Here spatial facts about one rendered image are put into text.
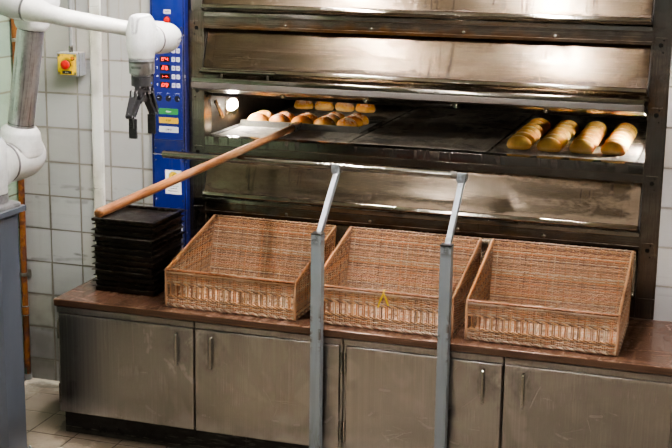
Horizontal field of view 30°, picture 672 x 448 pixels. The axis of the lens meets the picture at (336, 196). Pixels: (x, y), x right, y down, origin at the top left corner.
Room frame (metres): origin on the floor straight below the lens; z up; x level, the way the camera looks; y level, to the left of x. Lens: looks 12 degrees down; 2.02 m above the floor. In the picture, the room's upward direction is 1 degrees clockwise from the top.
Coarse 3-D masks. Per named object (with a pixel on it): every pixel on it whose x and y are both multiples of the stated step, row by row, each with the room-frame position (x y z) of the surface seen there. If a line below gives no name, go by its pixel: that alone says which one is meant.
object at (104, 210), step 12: (276, 132) 5.13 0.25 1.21; (288, 132) 5.24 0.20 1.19; (252, 144) 4.86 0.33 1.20; (264, 144) 4.99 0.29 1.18; (228, 156) 4.63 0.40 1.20; (192, 168) 4.34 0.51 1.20; (204, 168) 4.41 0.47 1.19; (168, 180) 4.14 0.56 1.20; (180, 180) 4.22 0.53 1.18; (144, 192) 3.97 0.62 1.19; (156, 192) 4.05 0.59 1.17; (108, 204) 3.76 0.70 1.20; (120, 204) 3.81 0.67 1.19; (96, 216) 3.70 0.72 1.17
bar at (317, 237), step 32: (256, 160) 4.73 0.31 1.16; (288, 160) 4.69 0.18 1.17; (320, 224) 4.46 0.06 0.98; (320, 256) 4.41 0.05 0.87; (448, 256) 4.27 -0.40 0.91; (320, 288) 4.41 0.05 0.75; (448, 288) 4.27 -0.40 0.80; (320, 320) 4.41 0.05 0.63; (448, 320) 4.26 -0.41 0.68; (320, 352) 4.42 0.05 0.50; (448, 352) 4.28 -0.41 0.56; (320, 384) 4.42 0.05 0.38; (448, 384) 4.29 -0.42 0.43; (320, 416) 4.42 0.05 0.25
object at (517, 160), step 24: (216, 144) 5.18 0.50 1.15; (240, 144) 5.15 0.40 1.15; (288, 144) 5.09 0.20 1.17; (312, 144) 5.05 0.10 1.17; (336, 144) 5.03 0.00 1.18; (360, 144) 5.04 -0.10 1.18; (552, 168) 4.76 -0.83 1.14; (576, 168) 4.73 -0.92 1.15; (600, 168) 4.70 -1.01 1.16; (624, 168) 4.68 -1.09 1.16
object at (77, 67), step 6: (60, 54) 5.32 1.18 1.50; (66, 54) 5.31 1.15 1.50; (72, 54) 5.30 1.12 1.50; (78, 54) 5.31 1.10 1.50; (84, 54) 5.36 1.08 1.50; (60, 60) 5.32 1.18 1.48; (78, 60) 5.31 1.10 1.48; (84, 60) 5.36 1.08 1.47; (60, 66) 5.32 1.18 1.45; (72, 66) 5.30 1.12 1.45; (78, 66) 5.31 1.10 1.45; (84, 66) 5.36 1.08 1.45; (60, 72) 5.32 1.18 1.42; (66, 72) 5.31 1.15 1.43; (72, 72) 5.31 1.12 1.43; (78, 72) 5.31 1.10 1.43; (84, 72) 5.35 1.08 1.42
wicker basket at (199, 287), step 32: (224, 224) 5.13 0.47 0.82; (256, 224) 5.09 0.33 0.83; (288, 224) 5.04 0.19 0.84; (192, 256) 4.94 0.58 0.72; (224, 256) 5.10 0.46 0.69; (256, 256) 5.05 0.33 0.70; (288, 256) 5.01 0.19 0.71; (192, 288) 4.68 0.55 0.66; (224, 288) 4.64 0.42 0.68; (256, 288) 4.96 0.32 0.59; (288, 288) 4.55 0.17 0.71; (288, 320) 4.55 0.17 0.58
